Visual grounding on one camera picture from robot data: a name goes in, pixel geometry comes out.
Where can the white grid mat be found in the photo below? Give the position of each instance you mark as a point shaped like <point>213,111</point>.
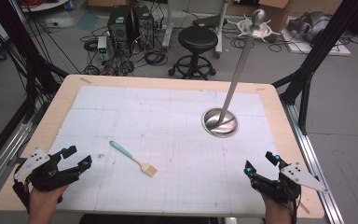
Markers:
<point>167,174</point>

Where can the aluminium rail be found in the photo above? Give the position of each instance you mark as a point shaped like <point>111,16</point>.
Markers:
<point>310,155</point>
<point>3,155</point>

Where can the black computer tower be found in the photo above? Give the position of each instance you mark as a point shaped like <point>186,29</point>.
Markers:
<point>119,26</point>
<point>144,26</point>

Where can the person's right hand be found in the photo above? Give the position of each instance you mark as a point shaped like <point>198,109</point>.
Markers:
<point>276,211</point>

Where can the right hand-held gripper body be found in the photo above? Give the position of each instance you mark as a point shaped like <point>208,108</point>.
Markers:
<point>287,183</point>

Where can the small grey power supply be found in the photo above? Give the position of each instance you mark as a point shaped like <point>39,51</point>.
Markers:
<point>102,46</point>

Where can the white floor board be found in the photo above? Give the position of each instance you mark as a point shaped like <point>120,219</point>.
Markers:
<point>332,49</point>

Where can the grey rounded device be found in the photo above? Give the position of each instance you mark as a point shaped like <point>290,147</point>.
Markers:
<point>313,25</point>

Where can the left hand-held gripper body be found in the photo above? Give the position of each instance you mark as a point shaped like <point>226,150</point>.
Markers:
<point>46,175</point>

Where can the white metal stand leg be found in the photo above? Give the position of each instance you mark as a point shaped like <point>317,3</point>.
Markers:
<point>168,25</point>
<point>221,34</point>

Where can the flat black device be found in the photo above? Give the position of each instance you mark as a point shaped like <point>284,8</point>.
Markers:
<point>206,21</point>

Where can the black round stool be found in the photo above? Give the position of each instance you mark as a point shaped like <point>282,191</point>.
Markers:
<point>197,40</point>

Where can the person's left hand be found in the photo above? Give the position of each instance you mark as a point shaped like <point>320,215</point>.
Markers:
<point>45,202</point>

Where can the person's dark clothing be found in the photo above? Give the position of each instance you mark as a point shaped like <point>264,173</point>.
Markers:
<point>149,219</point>

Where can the wooden table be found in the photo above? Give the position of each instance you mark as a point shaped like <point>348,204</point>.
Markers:
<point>60,105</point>

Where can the black metal frame stand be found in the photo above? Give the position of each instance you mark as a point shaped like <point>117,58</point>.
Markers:
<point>317,53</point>
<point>28,56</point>

